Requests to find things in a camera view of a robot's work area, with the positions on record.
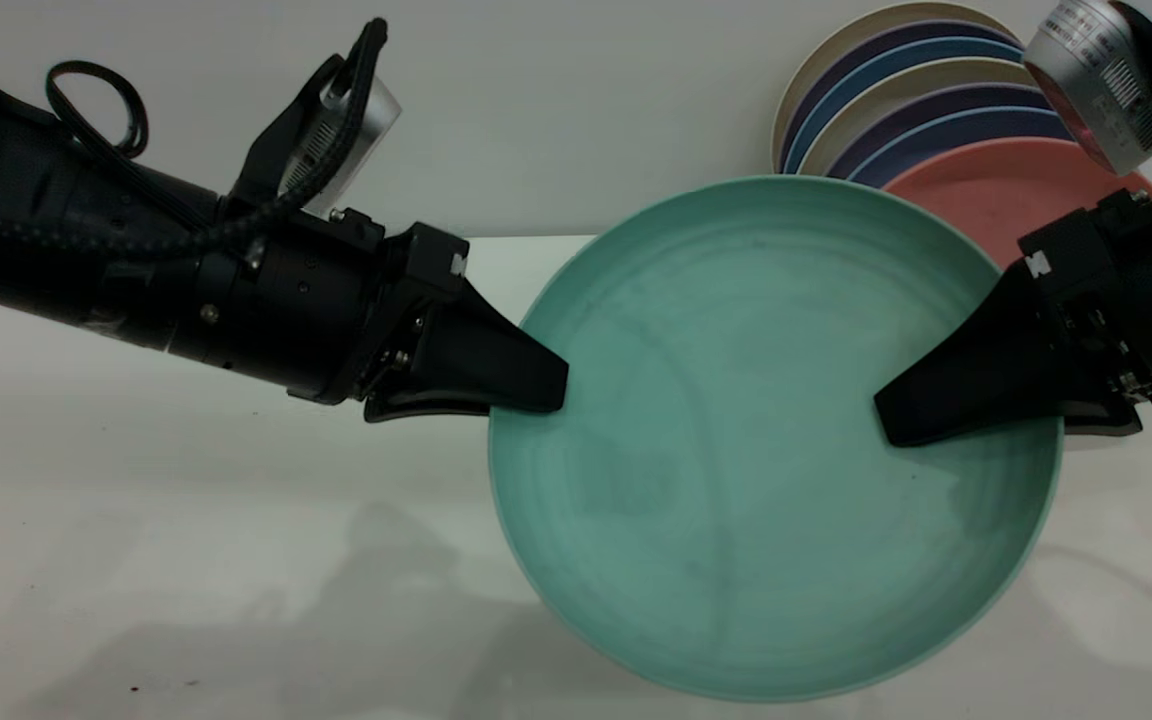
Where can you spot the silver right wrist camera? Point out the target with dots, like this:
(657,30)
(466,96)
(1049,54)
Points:
(1101,80)

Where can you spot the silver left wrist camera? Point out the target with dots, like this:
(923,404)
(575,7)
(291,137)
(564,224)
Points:
(356,120)

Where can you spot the dark purple round plate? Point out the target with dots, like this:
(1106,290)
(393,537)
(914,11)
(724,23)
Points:
(921,32)
(946,98)

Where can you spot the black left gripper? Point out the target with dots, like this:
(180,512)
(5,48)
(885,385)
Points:
(336,310)

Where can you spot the pink round plate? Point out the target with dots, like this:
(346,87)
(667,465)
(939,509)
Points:
(986,180)

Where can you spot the blue round plate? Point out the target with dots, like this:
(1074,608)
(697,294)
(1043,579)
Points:
(926,50)
(956,125)

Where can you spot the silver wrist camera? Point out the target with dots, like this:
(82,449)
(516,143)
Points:
(356,120)
(1101,80)

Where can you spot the green round plate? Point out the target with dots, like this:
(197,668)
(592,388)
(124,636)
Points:
(756,480)

